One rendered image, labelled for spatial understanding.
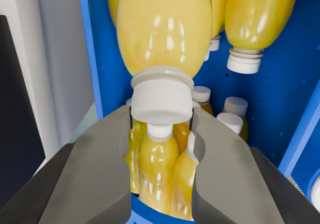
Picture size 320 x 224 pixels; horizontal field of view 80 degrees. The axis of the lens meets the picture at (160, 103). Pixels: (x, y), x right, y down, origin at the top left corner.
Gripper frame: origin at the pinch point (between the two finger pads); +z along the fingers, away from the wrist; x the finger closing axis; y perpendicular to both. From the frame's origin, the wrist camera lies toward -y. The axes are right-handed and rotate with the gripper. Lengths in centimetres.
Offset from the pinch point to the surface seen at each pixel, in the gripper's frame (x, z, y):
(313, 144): 40, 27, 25
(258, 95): 17.8, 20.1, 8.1
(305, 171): 38, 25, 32
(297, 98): 18.5, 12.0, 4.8
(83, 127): -64, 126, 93
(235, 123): 11.3, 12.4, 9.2
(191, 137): 4.2, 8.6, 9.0
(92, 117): -54, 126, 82
